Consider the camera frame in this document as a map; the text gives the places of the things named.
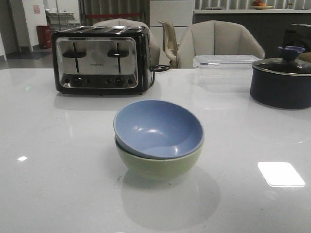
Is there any dark blue cooking pot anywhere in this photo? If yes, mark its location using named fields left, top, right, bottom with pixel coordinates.
left=250, top=68, right=311, bottom=109

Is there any blue bowl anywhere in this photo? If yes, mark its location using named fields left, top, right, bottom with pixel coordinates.
left=113, top=100, right=204, bottom=159

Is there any clear plastic storage container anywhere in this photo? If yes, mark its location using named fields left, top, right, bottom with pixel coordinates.
left=193, top=55, right=259, bottom=93

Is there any beige armchair behind toaster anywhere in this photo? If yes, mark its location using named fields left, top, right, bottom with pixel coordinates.
left=93, top=18, right=160, bottom=66

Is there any fruit bowl on counter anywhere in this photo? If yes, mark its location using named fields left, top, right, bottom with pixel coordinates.
left=250, top=0, right=273, bottom=10

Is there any black and chrome toaster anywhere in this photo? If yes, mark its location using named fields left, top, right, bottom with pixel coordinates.
left=51, top=26, right=155, bottom=95

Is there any beige plastic chair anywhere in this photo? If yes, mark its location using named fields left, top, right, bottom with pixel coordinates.
left=158, top=20, right=178, bottom=68

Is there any beige armchair right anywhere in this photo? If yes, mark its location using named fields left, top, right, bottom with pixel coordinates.
left=176, top=20, right=265, bottom=68

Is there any red trash bin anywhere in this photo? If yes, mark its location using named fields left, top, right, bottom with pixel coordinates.
left=36, top=25, right=52, bottom=49

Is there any white cabinet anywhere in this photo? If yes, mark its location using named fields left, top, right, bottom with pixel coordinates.
left=149, top=0, right=194, bottom=46

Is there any green bowl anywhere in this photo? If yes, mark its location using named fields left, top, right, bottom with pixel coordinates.
left=114, top=139, right=203, bottom=181

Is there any black toaster power cord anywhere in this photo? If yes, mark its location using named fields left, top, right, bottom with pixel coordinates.
left=149, top=64, right=171, bottom=88

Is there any glass pot lid blue knob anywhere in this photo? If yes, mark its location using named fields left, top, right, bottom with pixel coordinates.
left=252, top=46, right=311, bottom=77

